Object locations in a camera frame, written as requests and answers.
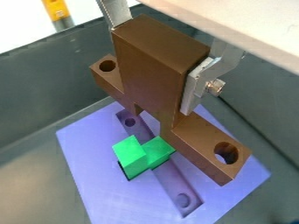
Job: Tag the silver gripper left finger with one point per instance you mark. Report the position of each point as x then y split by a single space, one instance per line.
115 11

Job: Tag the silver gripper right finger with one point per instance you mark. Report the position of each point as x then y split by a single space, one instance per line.
203 78

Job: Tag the brown T-shaped block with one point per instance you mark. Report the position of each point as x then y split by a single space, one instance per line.
143 76

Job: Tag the purple base board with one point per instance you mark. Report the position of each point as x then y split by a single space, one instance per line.
175 194

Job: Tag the yellow post in background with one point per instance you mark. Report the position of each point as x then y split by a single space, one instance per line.
59 14

